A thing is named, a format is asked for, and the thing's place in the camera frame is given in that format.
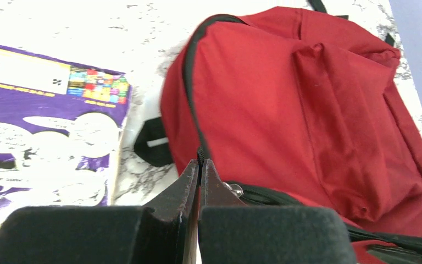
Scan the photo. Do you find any purple comic book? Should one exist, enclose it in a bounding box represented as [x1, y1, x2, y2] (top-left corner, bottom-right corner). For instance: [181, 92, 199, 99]
[0, 45, 131, 226]

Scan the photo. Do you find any red student backpack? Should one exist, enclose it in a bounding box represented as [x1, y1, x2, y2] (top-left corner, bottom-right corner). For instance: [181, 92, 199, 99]
[134, 1, 422, 263]

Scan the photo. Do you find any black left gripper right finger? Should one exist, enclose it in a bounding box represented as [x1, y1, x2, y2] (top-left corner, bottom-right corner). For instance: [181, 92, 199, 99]
[199, 159, 243, 263]

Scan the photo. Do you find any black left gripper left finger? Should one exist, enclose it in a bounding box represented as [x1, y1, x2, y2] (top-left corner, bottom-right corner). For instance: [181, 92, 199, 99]
[142, 159, 199, 263]

